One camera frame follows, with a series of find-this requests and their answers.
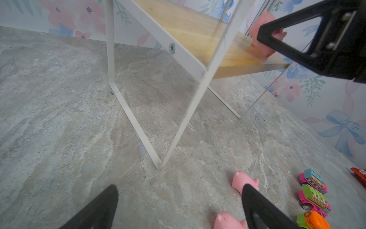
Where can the orange green toy car right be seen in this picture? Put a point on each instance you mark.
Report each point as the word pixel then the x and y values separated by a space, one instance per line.
pixel 311 220

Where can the green pink toy truck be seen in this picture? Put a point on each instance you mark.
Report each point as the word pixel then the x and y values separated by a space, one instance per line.
pixel 311 199

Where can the red orange toy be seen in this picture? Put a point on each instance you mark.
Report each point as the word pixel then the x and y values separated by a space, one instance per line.
pixel 360 174

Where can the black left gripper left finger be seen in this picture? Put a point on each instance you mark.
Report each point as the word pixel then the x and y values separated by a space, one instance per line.
pixel 98 214

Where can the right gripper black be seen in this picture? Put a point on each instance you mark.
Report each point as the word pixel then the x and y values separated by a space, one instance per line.
pixel 326 37

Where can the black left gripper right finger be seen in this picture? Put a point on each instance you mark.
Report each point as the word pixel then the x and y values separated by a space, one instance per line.
pixel 261 213

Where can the blue pink toy truck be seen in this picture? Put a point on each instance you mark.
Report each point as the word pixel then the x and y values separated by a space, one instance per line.
pixel 309 177

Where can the white wooden two-tier shelf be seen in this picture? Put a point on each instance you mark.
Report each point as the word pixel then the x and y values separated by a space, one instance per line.
pixel 207 48

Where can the pink pig toy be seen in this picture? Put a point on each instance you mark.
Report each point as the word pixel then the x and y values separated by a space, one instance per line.
pixel 240 179
pixel 255 32
pixel 225 220

